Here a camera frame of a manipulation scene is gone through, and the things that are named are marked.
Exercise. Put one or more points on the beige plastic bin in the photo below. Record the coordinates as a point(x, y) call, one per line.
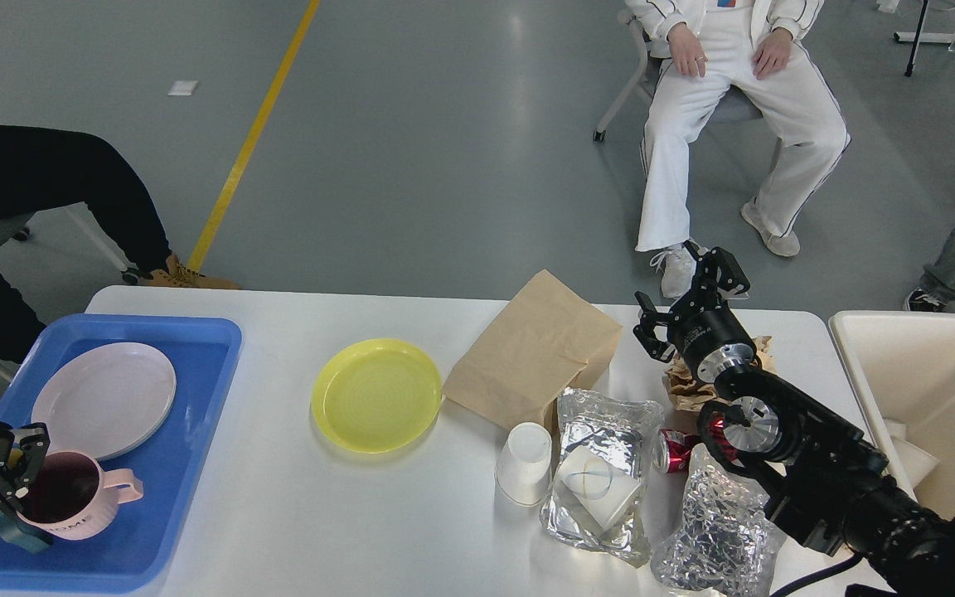
point(902, 369)

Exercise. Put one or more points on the white paper cup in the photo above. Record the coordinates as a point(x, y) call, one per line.
point(522, 471)

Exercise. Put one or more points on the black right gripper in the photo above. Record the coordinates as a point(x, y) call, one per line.
point(709, 342)

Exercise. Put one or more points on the yellow round plastic plate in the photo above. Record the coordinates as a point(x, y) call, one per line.
point(376, 396)

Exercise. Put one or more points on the pink ribbed mug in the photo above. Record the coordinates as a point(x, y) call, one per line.
point(73, 498)

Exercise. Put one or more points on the person in white tracksuit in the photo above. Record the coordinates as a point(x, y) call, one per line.
point(726, 59)

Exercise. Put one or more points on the brown paper bag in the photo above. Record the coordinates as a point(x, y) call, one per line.
point(545, 340)

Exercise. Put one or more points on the crumpled brown paper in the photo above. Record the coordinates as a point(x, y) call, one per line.
point(688, 394)

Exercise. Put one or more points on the crushed red soda can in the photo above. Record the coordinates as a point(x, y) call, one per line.
point(672, 450)

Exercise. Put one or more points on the blue plastic tray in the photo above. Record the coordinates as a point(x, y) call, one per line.
point(141, 540)

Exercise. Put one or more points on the person in black trousers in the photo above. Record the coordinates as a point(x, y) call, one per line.
point(47, 169)

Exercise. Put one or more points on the white wheeled chair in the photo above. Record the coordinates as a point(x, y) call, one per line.
point(627, 83)

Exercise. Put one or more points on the teal mug yellow inside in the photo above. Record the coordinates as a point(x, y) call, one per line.
point(15, 531)

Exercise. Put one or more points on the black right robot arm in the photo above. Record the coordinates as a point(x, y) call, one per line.
point(827, 487)

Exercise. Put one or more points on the crumpled silver foil bag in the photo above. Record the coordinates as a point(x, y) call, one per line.
point(724, 541)

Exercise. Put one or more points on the silver foil pouch with paper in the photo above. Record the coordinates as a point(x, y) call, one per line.
point(595, 502)

